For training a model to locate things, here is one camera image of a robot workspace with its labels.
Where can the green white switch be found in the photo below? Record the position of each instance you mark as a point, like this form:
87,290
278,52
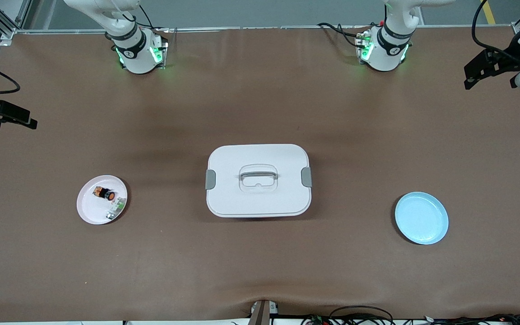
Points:
116,207

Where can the white lidded storage box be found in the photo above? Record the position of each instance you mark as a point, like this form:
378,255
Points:
258,198

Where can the brown table mat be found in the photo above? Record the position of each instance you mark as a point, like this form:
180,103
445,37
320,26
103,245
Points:
260,271

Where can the pink round plate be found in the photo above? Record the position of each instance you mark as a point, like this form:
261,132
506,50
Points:
90,205

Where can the metal table edge bracket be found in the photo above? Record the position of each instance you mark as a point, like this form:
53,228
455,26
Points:
260,313

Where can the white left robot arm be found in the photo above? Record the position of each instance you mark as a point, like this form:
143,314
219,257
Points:
384,61

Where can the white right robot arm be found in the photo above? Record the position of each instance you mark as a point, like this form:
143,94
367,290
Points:
142,63

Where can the silver table edge rail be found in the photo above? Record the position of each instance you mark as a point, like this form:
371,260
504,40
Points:
264,29

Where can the orange black push-button switch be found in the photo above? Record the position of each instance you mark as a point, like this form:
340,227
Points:
105,194

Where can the light blue round plate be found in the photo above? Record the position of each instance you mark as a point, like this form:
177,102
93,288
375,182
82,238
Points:
421,219

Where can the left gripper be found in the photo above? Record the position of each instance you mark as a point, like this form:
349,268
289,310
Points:
505,62

